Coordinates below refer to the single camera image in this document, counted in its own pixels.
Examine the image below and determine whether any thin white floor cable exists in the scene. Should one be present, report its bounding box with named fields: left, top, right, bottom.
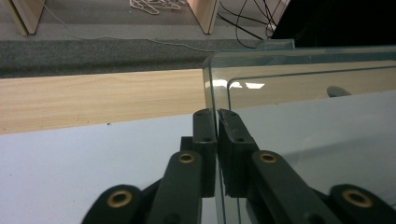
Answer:
left=38, top=0, right=217, bottom=53

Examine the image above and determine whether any bundle of black cables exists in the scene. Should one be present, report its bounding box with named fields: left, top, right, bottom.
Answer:
left=216, top=0, right=283, bottom=49

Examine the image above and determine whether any light wooden desk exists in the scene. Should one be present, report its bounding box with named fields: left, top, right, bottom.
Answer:
left=0, top=0, right=292, bottom=36

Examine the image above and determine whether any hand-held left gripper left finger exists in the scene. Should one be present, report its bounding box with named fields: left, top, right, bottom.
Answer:
left=146, top=108, right=219, bottom=224

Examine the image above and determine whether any transparent grey compartment box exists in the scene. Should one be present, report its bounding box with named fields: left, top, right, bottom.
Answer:
left=202, top=38, right=396, bottom=224

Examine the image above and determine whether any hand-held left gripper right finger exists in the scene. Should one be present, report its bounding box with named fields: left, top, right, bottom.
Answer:
left=217, top=108, right=344, bottom=224

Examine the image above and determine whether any white board table cover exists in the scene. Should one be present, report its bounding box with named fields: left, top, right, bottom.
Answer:
left=0, top=90, right=396, bottom=224

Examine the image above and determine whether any light wooden table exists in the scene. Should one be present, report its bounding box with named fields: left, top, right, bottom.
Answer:
left=0, top=60, right=396, bottom=135

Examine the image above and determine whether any dark round table grommet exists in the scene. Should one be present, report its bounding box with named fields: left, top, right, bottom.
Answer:
left=326, top=85, right=353, bottom=98

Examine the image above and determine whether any white rope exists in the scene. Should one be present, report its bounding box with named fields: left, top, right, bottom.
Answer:
left=129, top=0, right=187, bottom=16

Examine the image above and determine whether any dark curtain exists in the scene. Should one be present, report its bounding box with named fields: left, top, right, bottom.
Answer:
left=270, top=0, right=396, bottom=49

